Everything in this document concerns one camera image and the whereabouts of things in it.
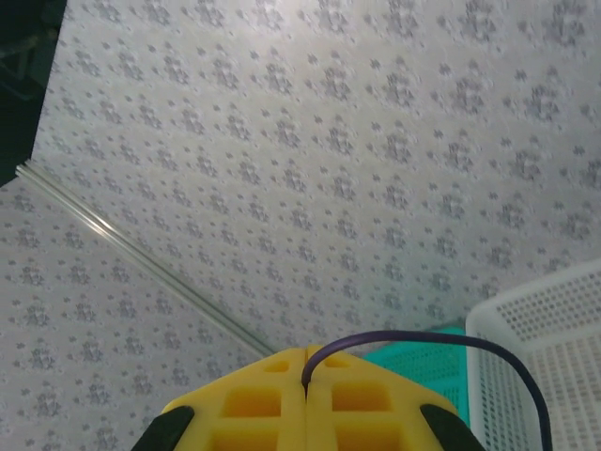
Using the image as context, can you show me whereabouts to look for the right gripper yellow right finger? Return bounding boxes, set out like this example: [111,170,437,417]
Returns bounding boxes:
[305,344,487,451]

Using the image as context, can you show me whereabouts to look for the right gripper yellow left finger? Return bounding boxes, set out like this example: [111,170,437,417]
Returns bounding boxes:
[133,346,307,451]

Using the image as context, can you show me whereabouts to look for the thin purple cable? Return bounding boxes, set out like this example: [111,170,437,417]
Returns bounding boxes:
[300,329,551,451]

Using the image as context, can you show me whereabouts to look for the teal perforated plastic basket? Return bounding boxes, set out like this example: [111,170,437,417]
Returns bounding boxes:
[363,323,470,427]

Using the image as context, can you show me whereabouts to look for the white perforated plastic basket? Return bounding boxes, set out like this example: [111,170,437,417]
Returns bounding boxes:
[465,257,601,451]

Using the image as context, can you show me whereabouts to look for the aluminium frame corner post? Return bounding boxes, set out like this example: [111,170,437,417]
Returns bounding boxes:
[15,161,277,359]

